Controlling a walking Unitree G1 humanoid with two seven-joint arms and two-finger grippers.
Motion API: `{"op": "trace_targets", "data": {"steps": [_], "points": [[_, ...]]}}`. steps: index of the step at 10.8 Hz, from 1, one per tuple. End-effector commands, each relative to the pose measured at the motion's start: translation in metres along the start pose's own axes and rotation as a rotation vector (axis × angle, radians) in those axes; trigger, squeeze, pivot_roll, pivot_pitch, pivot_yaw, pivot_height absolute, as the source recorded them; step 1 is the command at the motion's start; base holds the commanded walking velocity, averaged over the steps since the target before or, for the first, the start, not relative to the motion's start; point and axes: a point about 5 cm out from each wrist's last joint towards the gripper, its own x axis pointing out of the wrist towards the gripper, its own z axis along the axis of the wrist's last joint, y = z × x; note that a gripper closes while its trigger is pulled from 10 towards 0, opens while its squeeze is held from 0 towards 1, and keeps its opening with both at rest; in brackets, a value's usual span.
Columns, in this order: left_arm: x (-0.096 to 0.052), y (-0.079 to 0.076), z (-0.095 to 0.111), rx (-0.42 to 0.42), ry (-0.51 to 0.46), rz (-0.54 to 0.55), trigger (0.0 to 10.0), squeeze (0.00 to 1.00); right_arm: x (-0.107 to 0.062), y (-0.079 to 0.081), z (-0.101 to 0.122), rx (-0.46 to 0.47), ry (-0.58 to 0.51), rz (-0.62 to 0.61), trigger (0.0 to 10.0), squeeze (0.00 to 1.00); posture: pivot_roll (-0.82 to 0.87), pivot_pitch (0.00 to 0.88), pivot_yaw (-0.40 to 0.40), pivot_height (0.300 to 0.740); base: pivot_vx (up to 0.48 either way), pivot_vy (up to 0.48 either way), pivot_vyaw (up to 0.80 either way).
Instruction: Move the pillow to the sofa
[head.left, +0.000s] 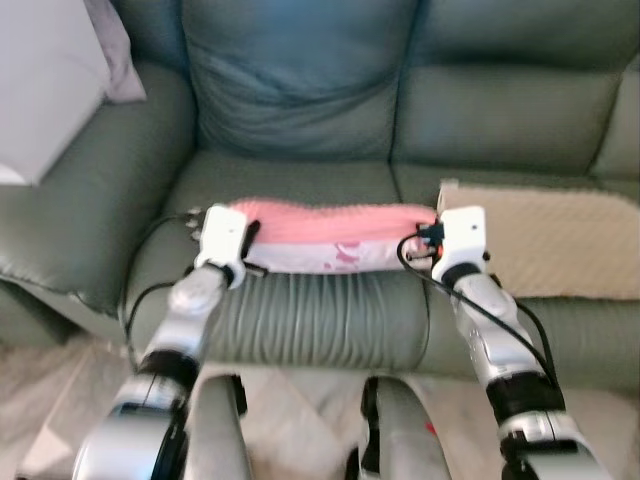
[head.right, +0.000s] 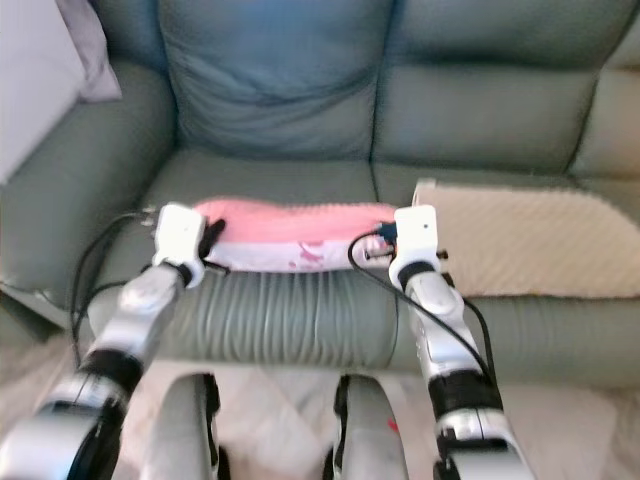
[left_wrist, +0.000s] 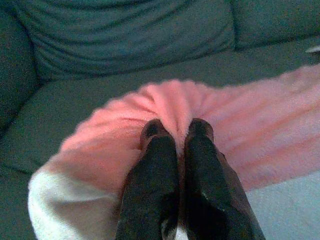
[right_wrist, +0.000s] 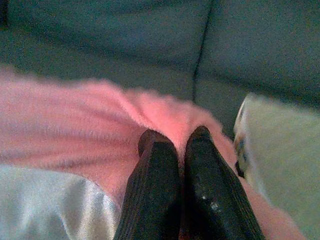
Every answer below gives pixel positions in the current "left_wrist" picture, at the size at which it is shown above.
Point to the pink and white fluffy pillow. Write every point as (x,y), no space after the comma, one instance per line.
(250,130)

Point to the green sofa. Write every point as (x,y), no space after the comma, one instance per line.
(125,37)

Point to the small white flat object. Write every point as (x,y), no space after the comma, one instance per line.
(313,49)

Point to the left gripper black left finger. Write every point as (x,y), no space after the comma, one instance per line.
(152,175)

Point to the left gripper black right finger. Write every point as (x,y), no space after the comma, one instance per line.
(210,180)

